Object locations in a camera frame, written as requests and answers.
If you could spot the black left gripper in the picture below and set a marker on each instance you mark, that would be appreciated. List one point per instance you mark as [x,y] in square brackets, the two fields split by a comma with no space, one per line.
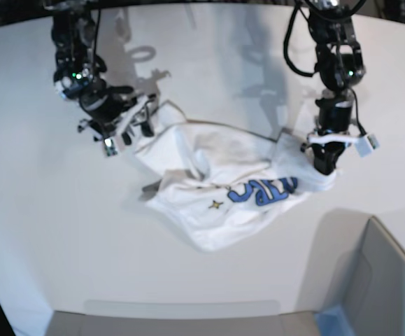
[335,110]

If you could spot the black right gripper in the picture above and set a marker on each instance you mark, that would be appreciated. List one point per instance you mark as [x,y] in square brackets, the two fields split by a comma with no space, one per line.
[105,106]

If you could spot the white printed t-shirt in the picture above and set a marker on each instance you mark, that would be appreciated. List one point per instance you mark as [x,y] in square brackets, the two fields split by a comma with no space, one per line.
[219,184]

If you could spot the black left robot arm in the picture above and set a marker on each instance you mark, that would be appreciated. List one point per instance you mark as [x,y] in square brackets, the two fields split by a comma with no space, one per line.
[340,65]

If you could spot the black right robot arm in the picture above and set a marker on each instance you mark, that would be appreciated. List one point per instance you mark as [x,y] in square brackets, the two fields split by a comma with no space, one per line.
[74,34]

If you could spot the grey cardboard box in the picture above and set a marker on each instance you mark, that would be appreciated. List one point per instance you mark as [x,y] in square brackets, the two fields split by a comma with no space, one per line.
[354,281]

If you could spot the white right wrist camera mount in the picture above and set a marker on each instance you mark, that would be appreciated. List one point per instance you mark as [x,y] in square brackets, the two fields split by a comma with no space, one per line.
[112,144]

